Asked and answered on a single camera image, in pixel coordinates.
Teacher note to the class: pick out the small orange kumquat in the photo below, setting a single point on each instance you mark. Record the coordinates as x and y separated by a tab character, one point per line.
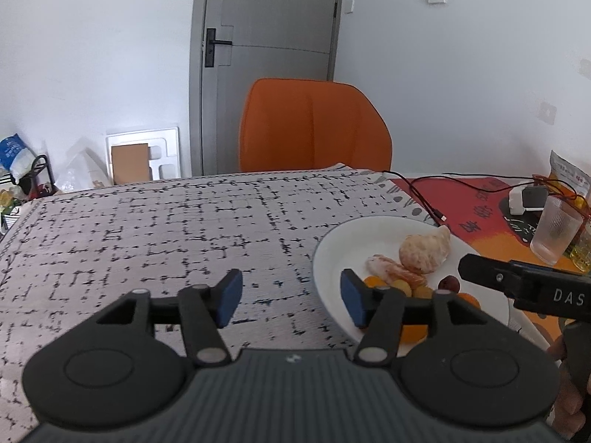
401	287
373	281

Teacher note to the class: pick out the white snack bag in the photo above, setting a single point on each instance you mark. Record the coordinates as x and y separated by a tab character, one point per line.
572	173

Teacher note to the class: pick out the white foam packaging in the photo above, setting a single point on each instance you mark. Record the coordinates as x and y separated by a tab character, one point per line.
164	147

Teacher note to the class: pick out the peeled orange segment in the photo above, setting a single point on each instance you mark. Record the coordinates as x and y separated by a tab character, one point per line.
392	273

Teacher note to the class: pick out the ribbed glass cup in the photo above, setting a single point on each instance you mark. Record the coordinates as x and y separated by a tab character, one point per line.
554	230

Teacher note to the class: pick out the peeled mandarin half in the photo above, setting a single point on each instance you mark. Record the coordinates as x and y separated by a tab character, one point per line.
422	254

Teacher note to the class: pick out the tan round fruit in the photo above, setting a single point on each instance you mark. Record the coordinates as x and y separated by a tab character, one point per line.
422	292

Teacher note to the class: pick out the dark red round fruit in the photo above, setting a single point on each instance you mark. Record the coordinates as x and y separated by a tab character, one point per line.
449	283

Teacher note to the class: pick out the grey power adapter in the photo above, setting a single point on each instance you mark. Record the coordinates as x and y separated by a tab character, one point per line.
538	198

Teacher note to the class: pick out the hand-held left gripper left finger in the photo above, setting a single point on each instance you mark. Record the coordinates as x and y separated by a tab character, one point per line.
229	297

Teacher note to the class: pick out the yellow liquid bottle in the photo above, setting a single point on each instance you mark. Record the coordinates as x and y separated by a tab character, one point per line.
582	251

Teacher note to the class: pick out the blue and white bag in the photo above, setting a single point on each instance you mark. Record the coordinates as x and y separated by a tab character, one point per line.
11	152

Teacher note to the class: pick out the white plate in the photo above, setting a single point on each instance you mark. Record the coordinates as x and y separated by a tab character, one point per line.
364	244

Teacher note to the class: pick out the orange chair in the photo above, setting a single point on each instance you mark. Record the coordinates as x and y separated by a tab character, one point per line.
314	124

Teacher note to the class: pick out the black and white patterned tablecloth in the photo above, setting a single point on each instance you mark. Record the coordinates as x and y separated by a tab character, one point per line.
161	230

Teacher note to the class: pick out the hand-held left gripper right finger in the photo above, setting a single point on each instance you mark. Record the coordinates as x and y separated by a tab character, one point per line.
353	297

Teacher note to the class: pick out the clear plastic bag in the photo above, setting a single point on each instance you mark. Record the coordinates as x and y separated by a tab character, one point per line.
85	166

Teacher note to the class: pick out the grey door with black lock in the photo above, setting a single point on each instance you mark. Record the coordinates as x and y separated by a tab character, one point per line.
272	32

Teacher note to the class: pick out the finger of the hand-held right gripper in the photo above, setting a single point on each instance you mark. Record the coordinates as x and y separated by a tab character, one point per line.
531	293

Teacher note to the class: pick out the person's right hand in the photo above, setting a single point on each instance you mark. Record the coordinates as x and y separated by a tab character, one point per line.
570	397

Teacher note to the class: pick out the white charger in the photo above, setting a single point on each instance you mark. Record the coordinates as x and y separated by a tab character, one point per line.
517	200

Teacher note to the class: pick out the red patterned mat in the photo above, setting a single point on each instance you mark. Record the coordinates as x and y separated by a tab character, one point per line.
471	203

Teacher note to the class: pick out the white wall socket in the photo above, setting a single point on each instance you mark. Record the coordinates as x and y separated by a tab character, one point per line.
547	113

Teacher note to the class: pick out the brown cardboard box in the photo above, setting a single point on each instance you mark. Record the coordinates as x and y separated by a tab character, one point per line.
130	164

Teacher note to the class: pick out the large orange kumquat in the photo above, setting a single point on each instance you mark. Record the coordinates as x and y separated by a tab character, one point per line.
467	300
413	333

